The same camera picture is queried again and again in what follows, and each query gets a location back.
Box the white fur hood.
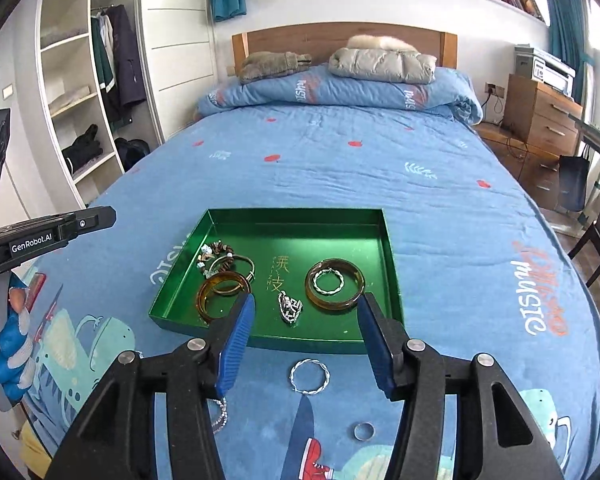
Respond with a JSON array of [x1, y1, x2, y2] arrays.
[[346, 34, 420, 53]]

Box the thin silver bangle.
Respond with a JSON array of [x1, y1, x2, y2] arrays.
[[207, 255, 257, 283]]

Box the blue printed bedsheet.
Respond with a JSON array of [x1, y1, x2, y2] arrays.
[[10, 105, 600, 480]]

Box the wooden headboard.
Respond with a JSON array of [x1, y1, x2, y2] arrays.
[[231, 22, 458, 81]]

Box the grey chair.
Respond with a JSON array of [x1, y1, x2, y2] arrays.
[[569, 157, 600, 326]]

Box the green white hanging garment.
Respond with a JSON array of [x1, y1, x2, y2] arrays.
[[90, 12, 118, 131]]

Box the silver bead necklace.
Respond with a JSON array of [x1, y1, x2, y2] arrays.
[[210, 396, 229, 435]]

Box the green metal tray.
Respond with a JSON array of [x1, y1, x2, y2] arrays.
[[148, 208, 405, 356]]

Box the twisted silver hoop bracelet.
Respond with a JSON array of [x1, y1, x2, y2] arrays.
[[290, 358, 331, 396], [312, 269, 347, 295]]

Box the mixed bead bracelet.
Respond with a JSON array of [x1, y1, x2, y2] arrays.
[[196, 240, 236, 277]]

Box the yellow printed cloth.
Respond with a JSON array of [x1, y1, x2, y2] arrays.
[[20, 417, 51, 480]]

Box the dark tote bag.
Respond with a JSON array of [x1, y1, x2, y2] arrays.
[[557, 155, 592, 213]]

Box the wooden dresser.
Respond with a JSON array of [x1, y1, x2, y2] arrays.
[[502, 74, 585, 158]]

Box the grey puffer jacket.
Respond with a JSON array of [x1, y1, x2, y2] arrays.
[[328, 46, 437, 84]]

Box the black bag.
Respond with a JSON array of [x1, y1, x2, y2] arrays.
[[114, 137, 151, 173]]

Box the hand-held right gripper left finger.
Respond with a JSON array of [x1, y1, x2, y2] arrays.
[[45, 292, 257, 480]]

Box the dark hanging jacket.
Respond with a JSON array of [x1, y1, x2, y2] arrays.
[[111, 4, 148, 111]]

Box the glass desk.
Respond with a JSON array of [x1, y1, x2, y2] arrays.
[[567, 112, 600, 161]]

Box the folded blue printed duvet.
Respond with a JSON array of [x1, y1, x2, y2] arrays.
[[197, 62, 483, 126]]

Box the white wardrobe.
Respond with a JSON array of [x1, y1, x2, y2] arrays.
[[32, 0, 218, 206]]

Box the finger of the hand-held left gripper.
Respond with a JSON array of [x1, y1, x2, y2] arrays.
[[55, 205, 117, 245]]

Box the black clothes pile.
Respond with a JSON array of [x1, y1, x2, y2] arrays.
[[61, 124, 103, 173]]

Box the brown fleece jacket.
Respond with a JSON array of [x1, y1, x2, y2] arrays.
[[236, 51, 313, 85]]

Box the silver chain pendant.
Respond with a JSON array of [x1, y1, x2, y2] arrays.
[[278, 291, 303, 328]]

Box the white printer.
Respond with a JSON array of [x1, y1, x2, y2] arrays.
[[514, 45, 577, 98]]

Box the amber bangle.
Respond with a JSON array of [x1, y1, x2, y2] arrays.
[[304, 258, 366, 314], [196, 271, 252, 324]]

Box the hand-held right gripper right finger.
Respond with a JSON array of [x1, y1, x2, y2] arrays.
[[356, 292, 566, 480]]

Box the folded white clothes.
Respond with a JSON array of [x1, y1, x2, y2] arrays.
[[47, 85, 92, 113]]

